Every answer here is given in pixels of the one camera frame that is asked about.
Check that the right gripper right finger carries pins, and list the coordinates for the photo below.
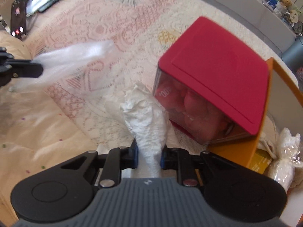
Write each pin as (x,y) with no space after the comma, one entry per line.
(192,170)

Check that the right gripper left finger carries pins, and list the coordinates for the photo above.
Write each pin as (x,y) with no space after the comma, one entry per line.
(109,166)

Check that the clear plastic bag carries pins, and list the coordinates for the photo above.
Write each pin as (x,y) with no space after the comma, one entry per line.
(62,64)

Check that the silver yellow snack packet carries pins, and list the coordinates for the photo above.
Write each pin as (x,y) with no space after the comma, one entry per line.
(260,161)

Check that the white tissue bundle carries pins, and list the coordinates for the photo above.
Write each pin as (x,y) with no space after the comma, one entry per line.
(282,169)

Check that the brown plush towel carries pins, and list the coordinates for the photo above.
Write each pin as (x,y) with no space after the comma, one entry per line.
(297,181)

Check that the cream canvas bag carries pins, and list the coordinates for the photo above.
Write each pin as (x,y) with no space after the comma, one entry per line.
(269,137)

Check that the phone with red lights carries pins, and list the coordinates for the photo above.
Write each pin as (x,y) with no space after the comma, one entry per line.
(18,22)

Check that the red lidded storage box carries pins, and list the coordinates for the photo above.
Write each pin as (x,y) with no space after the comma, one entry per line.
(213,86)

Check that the orange cardboard box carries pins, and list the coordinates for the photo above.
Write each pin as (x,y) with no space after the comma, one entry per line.
(283,110)

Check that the lace tablecloth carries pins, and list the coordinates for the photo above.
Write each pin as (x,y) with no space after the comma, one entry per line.
(50,138)

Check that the blue metal trash bin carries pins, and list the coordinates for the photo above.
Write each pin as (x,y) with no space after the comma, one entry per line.
(293,56)

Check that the white round hand fan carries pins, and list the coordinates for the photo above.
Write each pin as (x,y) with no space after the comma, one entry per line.
(294,16)

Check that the small teddy bear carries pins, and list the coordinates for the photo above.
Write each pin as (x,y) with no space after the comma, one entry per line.
(285,3)

